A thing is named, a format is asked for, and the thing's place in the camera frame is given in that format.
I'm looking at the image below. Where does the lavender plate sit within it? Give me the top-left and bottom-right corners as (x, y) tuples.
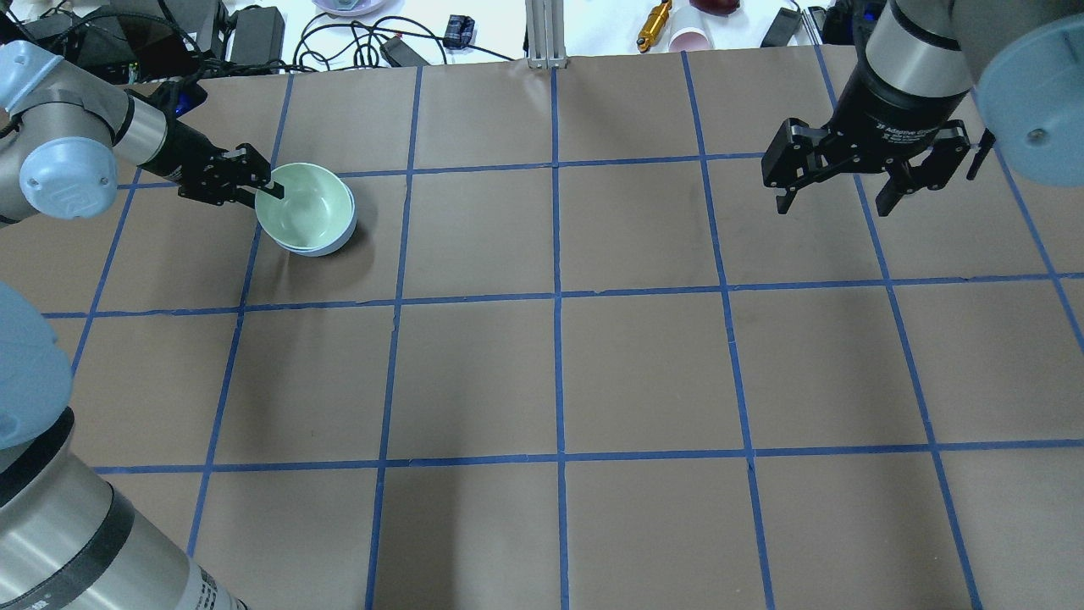
(312, 0), (387, 17)

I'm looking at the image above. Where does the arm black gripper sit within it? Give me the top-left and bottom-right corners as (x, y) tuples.
(761, 59), (971, 219)

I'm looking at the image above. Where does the black power adapter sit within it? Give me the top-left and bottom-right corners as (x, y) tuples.
(761, 8), (802, 47)

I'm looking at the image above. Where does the pink cup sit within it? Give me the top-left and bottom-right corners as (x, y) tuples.
(666, 25), (715, 52)

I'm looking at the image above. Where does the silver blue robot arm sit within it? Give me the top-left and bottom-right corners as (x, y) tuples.
(3, 40), (284, 609)
(864, 1), (1083, 189)

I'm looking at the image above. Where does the gold cylinder tool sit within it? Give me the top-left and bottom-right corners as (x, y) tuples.
(635, 0), (672, 53)

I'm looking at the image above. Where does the blue bowl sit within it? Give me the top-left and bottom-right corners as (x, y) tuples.
(264, 204), (357, 258)

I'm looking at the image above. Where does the aluminium frame post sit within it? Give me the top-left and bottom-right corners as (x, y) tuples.
(525, 0), (568, 69)

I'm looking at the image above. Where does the black flat device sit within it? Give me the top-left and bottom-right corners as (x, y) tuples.
(228, 5), (285, 65)

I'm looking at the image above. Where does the red apple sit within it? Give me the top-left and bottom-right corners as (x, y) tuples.
(689, 0), (743, 17)

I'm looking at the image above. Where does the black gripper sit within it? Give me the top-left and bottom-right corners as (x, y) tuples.
(158, 124), (286, 206)

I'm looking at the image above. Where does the green bowl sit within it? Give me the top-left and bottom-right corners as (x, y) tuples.
(254, 163), (357, 229)

